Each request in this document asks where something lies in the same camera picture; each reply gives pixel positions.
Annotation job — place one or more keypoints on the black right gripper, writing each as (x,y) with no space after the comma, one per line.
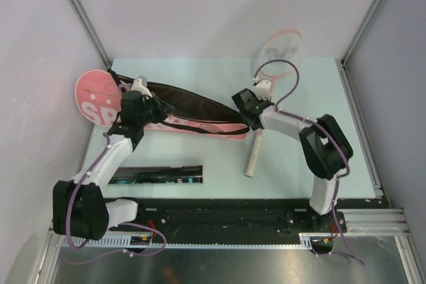
(259,100)

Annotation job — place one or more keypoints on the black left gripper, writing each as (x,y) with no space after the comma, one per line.
(163,109)

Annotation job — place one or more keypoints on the pink racket bag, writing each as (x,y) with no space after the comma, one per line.
(98,95)

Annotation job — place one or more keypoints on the pink badminton racket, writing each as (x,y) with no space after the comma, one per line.
(284,44)

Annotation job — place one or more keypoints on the black shuttlecock tube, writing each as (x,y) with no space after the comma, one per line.
(159,175)

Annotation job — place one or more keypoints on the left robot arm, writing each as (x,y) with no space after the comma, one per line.
(79,207)

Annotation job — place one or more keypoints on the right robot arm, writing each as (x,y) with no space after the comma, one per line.
(326,149)

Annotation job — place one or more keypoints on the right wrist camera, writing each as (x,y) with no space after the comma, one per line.
(262,89)

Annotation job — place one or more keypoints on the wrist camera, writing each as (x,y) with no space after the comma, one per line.
(140,84)
(262,89)

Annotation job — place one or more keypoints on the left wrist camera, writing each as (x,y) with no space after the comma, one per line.
(140,84)

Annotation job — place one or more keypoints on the right aluminium frame post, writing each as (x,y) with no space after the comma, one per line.
(366,23)

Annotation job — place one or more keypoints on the aluminium frame post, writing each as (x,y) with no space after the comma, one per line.
(89,29)
(366,23)

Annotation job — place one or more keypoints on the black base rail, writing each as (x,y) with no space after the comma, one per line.
(248,222)

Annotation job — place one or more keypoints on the left aluminium frame post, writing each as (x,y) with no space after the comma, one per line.
(89,29)

